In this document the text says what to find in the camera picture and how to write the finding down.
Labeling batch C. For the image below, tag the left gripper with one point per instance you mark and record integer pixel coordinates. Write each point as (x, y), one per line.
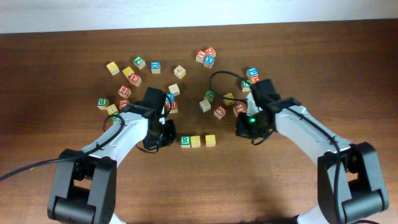
(168, 134)

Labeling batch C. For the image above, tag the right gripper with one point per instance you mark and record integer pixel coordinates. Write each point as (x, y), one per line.
(244, 130)

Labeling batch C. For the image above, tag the green R block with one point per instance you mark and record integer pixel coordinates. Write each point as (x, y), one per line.
(185, 142)

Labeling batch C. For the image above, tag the yellow S block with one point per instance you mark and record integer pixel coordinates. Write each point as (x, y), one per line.
(195, 141)

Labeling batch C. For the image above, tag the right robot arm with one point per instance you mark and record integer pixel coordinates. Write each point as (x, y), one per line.
(350, 181)

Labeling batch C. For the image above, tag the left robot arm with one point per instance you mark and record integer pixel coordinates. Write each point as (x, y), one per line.
(84, 186)

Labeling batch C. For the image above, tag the red I block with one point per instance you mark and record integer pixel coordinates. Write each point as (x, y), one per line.
(239, 108)

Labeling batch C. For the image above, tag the red U block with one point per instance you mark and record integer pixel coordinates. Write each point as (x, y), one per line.
(172, 106)

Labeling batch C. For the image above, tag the red 3 block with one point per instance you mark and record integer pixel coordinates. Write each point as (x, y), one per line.
(219, 112)

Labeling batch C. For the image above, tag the blue H block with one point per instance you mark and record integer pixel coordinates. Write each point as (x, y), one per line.
(170, 97)

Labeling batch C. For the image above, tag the green N block right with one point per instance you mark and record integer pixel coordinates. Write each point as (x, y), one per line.
(245, 85)

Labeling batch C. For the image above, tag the green n block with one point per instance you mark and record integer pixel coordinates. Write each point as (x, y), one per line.
(209, 95)
(245, 85)

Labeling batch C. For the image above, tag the red M block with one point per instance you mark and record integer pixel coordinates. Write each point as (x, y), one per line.
(254, 79)

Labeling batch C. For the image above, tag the plain wooden block centre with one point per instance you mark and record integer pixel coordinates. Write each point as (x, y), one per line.
(174, 89)

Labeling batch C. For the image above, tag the red y block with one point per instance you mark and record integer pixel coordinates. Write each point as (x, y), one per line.
(200, 56)
(122, 103)

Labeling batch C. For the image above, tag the blue P block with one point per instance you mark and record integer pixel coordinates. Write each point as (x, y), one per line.
(252, 72)

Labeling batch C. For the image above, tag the white blue-edged block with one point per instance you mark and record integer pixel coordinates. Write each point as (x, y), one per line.
(205, 105)

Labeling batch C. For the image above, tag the yellow block above B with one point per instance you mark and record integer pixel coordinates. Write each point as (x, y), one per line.
(112, 109)

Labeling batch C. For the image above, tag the green N block centre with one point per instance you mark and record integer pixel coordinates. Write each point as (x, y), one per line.
(209, 95)

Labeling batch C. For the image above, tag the red 6 block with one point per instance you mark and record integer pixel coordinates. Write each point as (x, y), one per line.
(124, 91)

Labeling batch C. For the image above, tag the red E block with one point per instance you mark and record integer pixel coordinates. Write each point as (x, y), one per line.
(135, 79)

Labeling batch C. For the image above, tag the green B block left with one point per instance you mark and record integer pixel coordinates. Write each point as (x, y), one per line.
(102, 103)

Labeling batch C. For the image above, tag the plain picture block top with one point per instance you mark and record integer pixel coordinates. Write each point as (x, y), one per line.
(180, 72)

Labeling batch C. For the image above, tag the blue D block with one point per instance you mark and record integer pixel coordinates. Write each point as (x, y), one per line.
(155, 67)

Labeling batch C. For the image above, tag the yellow block beside E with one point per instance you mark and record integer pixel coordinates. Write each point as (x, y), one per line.
(128, 71)

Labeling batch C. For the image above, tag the green P block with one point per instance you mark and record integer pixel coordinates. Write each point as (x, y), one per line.
(139, 62)

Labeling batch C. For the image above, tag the blue X block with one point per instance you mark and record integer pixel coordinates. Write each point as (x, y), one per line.
(208, 61)

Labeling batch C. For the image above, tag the red Q block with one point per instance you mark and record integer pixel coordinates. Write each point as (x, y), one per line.
(210, 51)

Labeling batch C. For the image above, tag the red Y block top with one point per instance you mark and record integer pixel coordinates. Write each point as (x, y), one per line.
(200, 56)

